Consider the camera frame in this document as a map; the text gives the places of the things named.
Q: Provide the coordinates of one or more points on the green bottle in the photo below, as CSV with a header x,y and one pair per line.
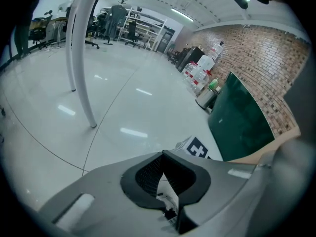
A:
x,y
213,83

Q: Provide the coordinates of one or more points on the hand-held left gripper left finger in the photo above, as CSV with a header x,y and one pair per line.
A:
x,y
103,194

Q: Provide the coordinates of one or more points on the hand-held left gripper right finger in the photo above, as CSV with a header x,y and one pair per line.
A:
x,y
212,181

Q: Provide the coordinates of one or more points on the dark wooden chairs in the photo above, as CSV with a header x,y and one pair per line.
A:
x,y
172,54

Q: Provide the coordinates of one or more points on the clear water jug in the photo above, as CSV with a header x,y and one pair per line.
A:
x,y
191,69
202,79

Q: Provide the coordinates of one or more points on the black coat rack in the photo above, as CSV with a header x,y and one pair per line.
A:
x,y
107,43

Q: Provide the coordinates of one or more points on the grey garment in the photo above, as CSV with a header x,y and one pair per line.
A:
x,y
116,17

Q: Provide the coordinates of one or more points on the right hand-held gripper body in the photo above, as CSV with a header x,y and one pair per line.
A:
x,y
196,149

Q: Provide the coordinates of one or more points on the ceiling tube light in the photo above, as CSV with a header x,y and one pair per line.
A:
x,y
182,14

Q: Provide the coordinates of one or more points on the dark door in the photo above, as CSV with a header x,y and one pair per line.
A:
x,y
166,39

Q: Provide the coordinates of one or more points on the office desk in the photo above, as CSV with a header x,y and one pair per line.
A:
x,y
58,26

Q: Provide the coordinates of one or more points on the black office chair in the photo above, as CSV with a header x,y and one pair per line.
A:
x,y
38,32
132,32
92,28

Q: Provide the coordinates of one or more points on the white box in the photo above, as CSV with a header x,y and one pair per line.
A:
x,y
206,62

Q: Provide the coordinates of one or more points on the white shelving unit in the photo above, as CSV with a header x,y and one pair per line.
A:
x,y
148,26

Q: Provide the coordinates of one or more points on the green and white chair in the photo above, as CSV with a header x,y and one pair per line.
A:
x,y
238,117

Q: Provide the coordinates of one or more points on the black cabinet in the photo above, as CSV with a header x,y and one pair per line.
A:
x,y
191,58

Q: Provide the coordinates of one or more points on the person's right forearm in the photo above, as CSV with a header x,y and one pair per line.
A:
x,y
247,158

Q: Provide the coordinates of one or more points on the white table leg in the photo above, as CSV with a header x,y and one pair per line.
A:
x,y
69,46
85,58

